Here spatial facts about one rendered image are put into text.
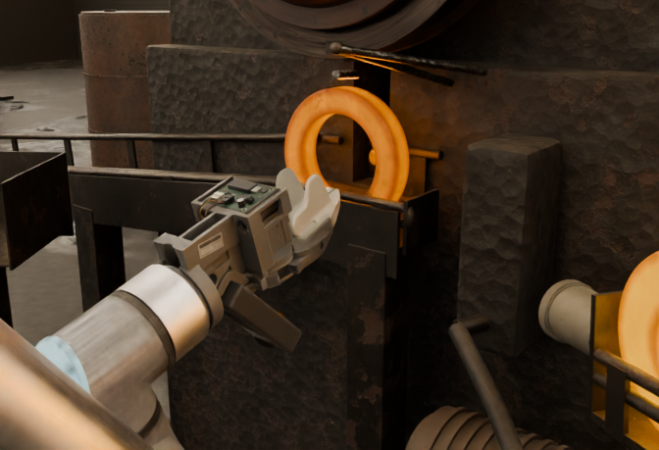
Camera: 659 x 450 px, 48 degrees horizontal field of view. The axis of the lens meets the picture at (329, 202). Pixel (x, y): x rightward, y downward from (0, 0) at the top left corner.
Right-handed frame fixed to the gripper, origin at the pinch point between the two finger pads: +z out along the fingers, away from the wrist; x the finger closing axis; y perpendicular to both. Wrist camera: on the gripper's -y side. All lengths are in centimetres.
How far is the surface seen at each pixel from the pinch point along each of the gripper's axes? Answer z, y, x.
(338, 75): 9.3, 9.8, 3.7
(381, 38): 18.6, 10.5, 4.3
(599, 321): -1.1, -4.7, -28.0
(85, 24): 151, -43, 275
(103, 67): 145, -63, 264
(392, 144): 17.2, -2.3, 3.9
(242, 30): 33, 5, 42
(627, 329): -0.8, -5.1, -30.1
